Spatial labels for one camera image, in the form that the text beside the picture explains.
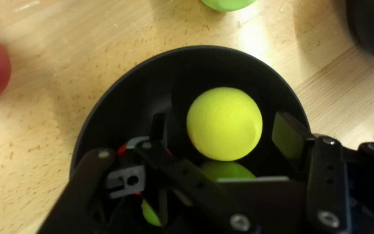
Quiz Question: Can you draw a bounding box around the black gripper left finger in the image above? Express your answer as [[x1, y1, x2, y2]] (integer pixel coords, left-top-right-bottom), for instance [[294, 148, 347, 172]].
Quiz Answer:
[[37, 111, 262, 234]]

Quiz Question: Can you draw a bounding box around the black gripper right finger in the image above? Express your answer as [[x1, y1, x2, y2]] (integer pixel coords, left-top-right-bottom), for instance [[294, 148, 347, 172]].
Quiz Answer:
[[270, 110, 374, 234]]

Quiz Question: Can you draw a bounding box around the yellow lemon toy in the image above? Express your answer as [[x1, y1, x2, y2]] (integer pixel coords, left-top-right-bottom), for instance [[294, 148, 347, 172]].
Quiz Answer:
[[186, 85, 265, 162]]

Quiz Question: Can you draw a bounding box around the green pear toy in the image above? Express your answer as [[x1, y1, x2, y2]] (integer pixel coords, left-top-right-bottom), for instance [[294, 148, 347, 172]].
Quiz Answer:
[[139, 159, 257, 228]]

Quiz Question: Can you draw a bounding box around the green round fruit toy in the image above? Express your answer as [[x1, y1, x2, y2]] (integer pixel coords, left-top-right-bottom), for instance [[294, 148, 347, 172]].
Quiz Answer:
[[199, 0, 259, 13]]

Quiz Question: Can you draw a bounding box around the small black bowl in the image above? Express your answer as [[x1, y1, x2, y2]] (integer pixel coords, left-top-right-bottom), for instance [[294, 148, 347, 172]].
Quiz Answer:
[[69, 44, 313, 205]]

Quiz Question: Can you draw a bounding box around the large black bowl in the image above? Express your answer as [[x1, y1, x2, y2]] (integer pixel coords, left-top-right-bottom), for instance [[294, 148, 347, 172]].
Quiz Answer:
[[346, 0, 374, 67]]

